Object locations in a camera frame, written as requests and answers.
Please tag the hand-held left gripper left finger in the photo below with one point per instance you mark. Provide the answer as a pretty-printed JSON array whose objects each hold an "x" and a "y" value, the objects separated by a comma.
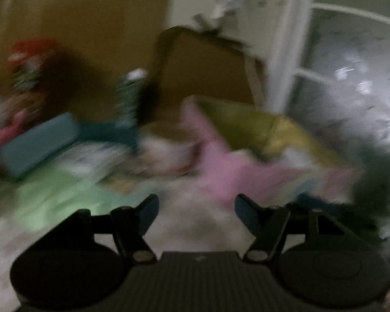
[{"x": 149, "y": 213}]

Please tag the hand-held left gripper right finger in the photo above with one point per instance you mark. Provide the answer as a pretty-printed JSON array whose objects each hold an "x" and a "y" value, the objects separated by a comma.
[{"x": 245, "y": 213}]

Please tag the pink cloth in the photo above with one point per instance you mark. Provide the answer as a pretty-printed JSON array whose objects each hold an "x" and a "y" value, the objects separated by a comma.
[{"x": 224, "y": 165}]

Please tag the gold tin box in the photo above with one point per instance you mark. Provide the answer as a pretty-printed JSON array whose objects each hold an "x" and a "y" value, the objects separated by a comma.
[{"x": 247, "y": 126}]

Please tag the green mat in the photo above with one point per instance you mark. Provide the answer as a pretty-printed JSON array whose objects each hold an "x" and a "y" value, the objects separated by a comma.
[{"x": 65, "y": 195}]

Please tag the green patterned carton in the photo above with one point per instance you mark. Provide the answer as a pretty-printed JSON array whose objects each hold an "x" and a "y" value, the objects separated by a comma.
[{"x": 126, "y": 104}]

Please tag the white bottle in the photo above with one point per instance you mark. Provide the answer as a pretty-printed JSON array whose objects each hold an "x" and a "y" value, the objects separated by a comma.
[{"x": 137, "y": 74}]

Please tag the small brown board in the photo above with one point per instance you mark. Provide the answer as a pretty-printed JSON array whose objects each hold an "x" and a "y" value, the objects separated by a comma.
[{"x": 201, "y": 71}]

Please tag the pink toy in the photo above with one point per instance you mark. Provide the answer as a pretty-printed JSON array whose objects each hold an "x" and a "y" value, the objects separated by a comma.
[{"x": 9, "y": 130}]

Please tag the red printed box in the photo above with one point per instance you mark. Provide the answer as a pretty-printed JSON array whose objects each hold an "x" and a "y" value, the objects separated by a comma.
[{"x": 31, "y": 52}]

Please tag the large brown board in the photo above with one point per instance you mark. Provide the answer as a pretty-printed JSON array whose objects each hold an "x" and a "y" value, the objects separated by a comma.
[{"x": 84, "y": 22}]

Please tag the white window frame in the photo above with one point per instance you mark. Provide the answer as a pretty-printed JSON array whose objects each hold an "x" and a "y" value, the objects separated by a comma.
[{"x": 289, "y": 45}]

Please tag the white wall device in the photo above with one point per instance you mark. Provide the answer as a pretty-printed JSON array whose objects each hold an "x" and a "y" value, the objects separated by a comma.
[{"x": 224, "y": 0}]

